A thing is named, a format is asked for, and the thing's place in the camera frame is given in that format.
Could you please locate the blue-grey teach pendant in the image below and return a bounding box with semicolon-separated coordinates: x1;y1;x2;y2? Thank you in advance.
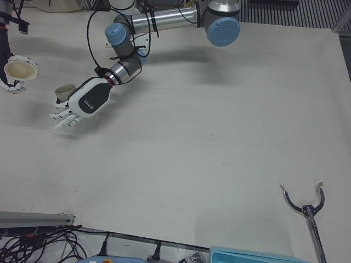
75;252;148;263

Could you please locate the metal grabber tool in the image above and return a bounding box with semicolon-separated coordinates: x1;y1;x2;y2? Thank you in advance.
279;181;329;263

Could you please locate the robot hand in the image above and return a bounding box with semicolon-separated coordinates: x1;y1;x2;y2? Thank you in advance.
0;26;39;95
49;77;112;130

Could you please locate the aluminium profile frame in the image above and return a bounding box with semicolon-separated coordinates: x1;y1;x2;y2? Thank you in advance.
0;210;76;228

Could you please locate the teal plastic bin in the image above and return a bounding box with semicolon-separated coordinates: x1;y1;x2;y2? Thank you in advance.
210;245;313;263

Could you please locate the aluminium base profile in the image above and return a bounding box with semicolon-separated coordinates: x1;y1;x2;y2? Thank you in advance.
82;0;110;10

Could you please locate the black plug cable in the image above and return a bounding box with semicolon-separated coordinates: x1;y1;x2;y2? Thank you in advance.
99;232;110;257
152;242;163;260

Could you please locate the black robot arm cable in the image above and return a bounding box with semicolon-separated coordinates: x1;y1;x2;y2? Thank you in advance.
87;0;165;72
10;0;31;28

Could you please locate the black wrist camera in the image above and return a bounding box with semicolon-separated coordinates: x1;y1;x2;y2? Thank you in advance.
94;66;111;79
16;20;30;35

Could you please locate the bag of metal parts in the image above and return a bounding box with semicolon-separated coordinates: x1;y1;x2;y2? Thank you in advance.
179;251;206;263

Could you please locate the aluminium profile post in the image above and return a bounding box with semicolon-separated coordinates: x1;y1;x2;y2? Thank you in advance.
333;8;351;34

